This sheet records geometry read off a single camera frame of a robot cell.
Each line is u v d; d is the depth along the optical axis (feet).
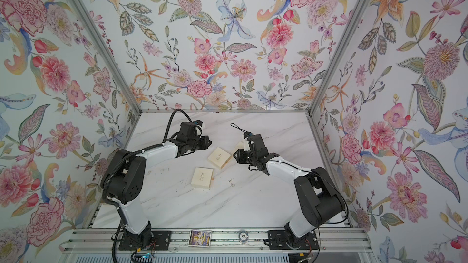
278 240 2.41
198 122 2.90
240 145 3.36
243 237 2.32
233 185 2.95
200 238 2.41
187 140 2.53
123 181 1.63
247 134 2.69
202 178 2.89
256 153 2.34
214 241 2.50
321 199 1.49
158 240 2.41
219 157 3.14
